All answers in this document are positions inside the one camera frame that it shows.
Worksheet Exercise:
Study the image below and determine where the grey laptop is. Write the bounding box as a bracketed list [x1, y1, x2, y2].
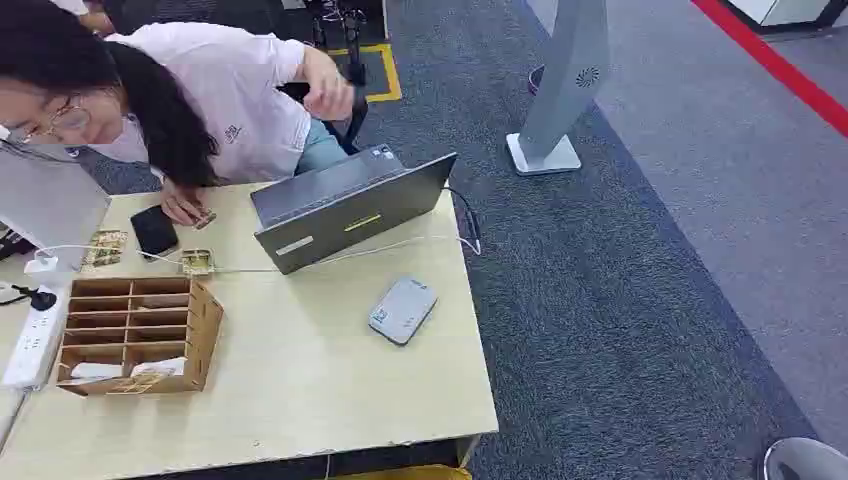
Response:
[250, 144, 459, 276]

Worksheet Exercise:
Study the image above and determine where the black chair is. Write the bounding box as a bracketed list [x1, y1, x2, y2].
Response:
[278, 80, 370, 157]

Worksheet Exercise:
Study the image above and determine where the person's hand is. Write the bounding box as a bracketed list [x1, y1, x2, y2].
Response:
[301, 47, 356, 123]
[158, 180, 212, 228]

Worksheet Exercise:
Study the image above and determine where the black equipment stand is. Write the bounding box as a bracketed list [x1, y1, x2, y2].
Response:
[309, 0, 370, 87]

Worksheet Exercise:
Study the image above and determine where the grey floor stand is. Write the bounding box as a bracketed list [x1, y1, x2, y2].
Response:
[506, 0, 611, 178]

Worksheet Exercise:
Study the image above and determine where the yellow box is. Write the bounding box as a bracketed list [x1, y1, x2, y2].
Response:
[327, 465, 473, 480]

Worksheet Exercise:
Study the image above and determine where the wooden card box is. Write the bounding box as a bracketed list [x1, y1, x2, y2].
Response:
[55, 276, 225, 398]

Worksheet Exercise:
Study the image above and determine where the person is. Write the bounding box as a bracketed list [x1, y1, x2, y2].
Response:
[49, 0, 118, 38]
[0, 0, 362, 228]

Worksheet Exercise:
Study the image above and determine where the black smartphone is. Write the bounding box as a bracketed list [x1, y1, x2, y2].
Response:
[129, 204, 180, 261]

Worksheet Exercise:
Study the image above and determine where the white card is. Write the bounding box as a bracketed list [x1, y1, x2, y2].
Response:
[130, 357, 188, 379]
[69, 362, 125, 382]

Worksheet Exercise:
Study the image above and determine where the gold patterned card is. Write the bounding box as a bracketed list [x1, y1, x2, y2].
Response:
[107, 373, 167, 396]

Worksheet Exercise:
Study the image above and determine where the grey monitor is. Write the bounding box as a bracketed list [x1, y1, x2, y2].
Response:
[0, 125, 113, 273]

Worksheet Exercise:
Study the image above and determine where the white power strip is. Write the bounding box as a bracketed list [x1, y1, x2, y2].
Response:
[0, 284, 72, 391]

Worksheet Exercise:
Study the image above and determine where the black object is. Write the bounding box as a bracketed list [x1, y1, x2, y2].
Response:
[0, 223, 36, 263]

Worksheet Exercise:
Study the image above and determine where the grey round object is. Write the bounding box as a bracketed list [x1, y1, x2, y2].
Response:
[761, 437, 848, 480]

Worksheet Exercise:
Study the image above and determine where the black cable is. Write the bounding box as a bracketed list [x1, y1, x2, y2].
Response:
[445, 186, 483, 248]

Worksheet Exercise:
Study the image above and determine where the white cable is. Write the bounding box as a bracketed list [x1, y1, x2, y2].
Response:
[33, 235, 483, 274]

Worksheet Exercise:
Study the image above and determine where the black plug with cable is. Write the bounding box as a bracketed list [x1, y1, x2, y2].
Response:
[0, 284, 58, 313]

